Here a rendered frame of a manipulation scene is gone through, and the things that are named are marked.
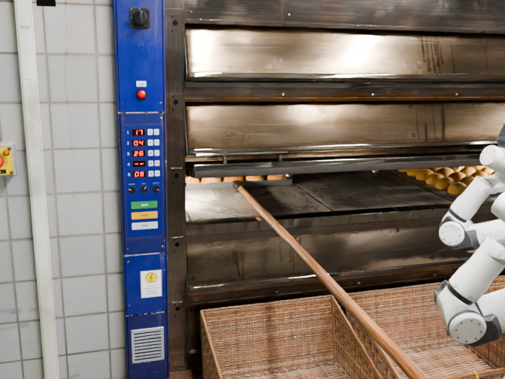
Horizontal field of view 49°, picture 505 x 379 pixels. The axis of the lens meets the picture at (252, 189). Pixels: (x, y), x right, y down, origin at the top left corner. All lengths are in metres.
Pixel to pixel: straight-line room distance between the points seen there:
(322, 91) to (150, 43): 0.65
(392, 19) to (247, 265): 1.07
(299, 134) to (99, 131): 0.71
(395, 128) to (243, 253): 0.77
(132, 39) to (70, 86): 0.25
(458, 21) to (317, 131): 0.70
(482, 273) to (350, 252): 1.10
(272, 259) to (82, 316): 0.74
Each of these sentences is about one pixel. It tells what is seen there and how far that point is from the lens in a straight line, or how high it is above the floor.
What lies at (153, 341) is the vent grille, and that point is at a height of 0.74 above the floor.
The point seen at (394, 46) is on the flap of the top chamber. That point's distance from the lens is 2.24.
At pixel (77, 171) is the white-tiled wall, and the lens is 1.97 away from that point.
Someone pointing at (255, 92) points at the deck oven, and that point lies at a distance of 2.02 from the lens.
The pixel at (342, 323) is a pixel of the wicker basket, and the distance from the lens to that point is 2.27.
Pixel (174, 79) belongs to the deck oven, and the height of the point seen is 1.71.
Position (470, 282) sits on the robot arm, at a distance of 1.29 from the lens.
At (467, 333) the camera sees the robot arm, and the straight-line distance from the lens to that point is 1.33.
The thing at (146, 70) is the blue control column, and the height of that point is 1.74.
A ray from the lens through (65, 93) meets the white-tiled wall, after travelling 1.93.
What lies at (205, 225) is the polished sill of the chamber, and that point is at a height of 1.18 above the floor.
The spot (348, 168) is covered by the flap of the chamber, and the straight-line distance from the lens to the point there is 2.04.
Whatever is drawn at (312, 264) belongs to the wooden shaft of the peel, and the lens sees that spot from 1.70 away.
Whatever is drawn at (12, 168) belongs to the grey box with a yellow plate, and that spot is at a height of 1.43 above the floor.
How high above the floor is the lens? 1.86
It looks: 16 degrees down
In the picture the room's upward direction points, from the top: 2 degrees clockwise
